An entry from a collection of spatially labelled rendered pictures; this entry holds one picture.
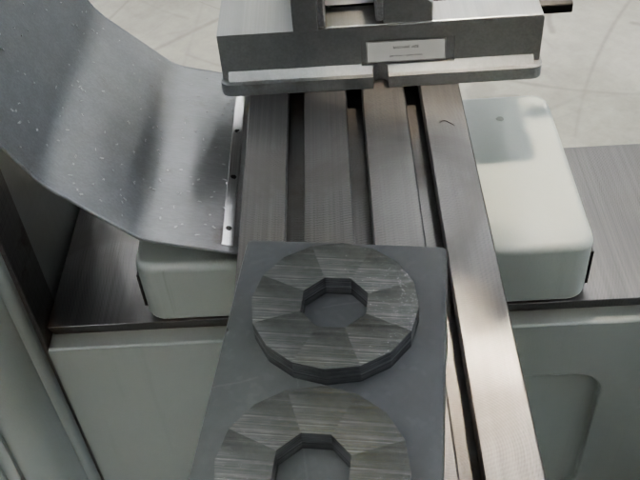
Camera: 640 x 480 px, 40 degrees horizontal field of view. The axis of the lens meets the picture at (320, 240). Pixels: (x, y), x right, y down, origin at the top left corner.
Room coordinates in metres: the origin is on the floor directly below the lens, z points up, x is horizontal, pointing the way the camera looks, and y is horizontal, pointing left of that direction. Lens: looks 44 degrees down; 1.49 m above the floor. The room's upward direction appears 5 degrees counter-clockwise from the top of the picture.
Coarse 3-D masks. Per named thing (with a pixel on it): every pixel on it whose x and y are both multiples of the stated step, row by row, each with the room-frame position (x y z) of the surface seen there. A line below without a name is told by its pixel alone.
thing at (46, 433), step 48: (0, 192) 0.70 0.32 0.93; (48, 192) 0.82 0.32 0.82; (0, 240) 0.66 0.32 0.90; (48, 240) 0.77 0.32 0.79; (0, 288) 0.64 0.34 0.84; (48, 288) 0.72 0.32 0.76; (0, 336) 0.63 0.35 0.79; (48, 336) 0.67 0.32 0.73; (0, 384) 0.61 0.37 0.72; (48, 384) 0.64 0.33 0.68; (0, 432) 0.61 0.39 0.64; (48, 432) 0.62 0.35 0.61
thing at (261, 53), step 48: (240, 0) 0.89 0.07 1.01; (288, 0) 0.88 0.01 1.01; (480, 0) 0.84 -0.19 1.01; (528, 0) 0.83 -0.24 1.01; (240, 48) 0.82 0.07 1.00; (288, 48) 0.82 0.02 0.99; (336, 48) 0.81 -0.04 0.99; (384, 48) 0.81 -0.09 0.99; (432, 48) 0.81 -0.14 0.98; (480, 48) 0.81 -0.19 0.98; (528, 48) 0.80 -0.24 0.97
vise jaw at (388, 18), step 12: (384, 0) 0.81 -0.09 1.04; (396, 0) 0.81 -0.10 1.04; (408, 0) 0.81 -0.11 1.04; (420, 0) 0.81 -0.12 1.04; (432, 0) 0.81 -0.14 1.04; (384, 12) 0.81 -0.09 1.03; (396, 12) 0.81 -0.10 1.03; (408, 12) 0.81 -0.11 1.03; (420, 12) 0.81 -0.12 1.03; (432, 12) 0.81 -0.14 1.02
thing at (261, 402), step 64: (256, 256) 0.37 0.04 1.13; (320, 256) 0.35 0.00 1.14; (384, 256) 0.34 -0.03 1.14; (256, 320) 0.31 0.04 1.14; (320, 320) 0.31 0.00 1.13; (384, 320) 0.30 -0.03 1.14; (256, 384) 0.27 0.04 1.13; (320, 384) 0.27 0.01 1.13; (384, 384) 0.27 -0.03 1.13; (256, 448) 0.23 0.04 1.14; (320, 448) 0.23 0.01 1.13; (384, 448) 0.22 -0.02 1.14
